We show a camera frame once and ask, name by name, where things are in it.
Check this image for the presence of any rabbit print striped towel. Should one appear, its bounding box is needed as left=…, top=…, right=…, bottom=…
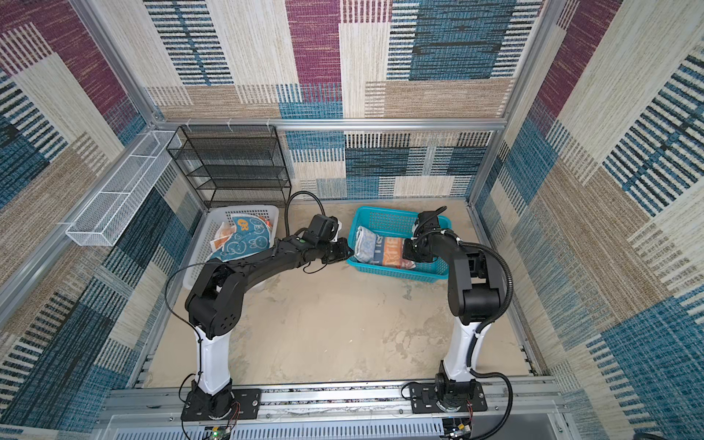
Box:
left=354, top=225, right=416, bottom=271

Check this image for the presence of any teal plastic basket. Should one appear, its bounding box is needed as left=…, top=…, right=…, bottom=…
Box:
left=348, top=206, right=448, bottom=283

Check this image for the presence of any white plastic laundry basket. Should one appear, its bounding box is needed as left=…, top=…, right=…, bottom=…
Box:
left=183, top=205, right=279, bottom=290

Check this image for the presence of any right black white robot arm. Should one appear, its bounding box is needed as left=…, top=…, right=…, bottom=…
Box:
left=401, top=206, right=514, bottom=439

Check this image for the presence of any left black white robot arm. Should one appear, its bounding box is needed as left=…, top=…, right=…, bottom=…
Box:
left=181, top=202, right=353, bottom=421

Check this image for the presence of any teal bicycle print towel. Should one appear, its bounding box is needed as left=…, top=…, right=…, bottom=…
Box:
left=209, top=214, right=273, bottom=261

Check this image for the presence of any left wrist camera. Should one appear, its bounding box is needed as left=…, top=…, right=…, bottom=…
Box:
left=304, top=214, right=340, bottom=246

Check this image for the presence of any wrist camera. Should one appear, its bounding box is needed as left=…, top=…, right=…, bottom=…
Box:
left=304, top=214, right=340, bottom=246
left=412, top=210, right=440, bottom=238

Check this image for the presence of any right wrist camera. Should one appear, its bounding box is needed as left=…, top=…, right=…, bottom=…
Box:
left=412, top=210, right=440, bottom=238

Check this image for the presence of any black wire shelf rack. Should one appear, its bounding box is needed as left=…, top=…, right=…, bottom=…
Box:
left=166, top=125, right=292, bottom=209

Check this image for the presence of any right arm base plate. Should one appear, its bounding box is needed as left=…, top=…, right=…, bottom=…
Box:
left=401, top=379, right=488, bottom=414

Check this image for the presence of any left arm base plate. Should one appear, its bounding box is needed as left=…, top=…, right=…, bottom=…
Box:
left=181, top=387, right=262, bottom=422

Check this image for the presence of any aluminium mounting rail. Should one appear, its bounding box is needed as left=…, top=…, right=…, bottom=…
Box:
left=95, top=376, right=568, bottom=428

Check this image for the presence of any white wire mesh tray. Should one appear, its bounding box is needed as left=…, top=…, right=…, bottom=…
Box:
left=66, top=130, right=173, bottom=247

